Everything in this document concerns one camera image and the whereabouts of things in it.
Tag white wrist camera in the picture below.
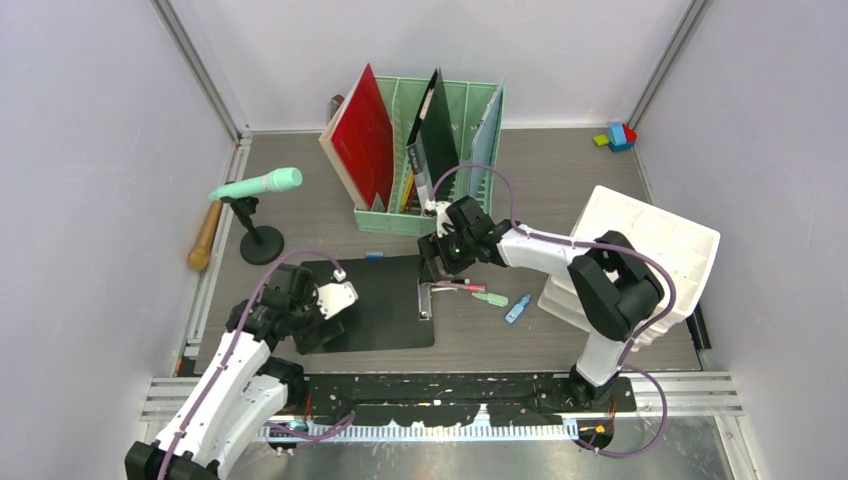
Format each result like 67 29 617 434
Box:
422 199 453 238
317 268 358 319

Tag green file organizer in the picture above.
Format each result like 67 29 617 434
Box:
351 76 506 238

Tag black microphone stand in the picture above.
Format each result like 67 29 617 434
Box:
222 196 285 266

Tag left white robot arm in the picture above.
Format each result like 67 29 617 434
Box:
124 264 358 479

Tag green highlighter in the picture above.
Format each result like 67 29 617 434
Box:
472 292 510 308

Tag white drawer organizer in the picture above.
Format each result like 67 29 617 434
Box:
571 185 720 351

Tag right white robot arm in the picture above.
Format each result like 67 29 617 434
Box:
417 196 667 411

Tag mint green microphone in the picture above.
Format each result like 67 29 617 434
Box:
208 167 303 201

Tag yellow book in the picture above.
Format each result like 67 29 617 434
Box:
398 172 415 213

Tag black clipboard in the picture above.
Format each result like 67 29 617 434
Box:
295 255 435 355

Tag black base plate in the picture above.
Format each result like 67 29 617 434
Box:
281 373 637 427

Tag red notebook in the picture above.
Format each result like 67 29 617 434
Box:
319 65 394 212

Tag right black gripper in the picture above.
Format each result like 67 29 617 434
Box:
417 226 476 284

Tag colourful toy blocks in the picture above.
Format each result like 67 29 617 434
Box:
592 123 638 152

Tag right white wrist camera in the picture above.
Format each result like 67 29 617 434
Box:
422 199 453 238

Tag black book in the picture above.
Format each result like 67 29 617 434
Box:
406 68 459 204

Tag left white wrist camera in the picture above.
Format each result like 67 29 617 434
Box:
317 268 358 319

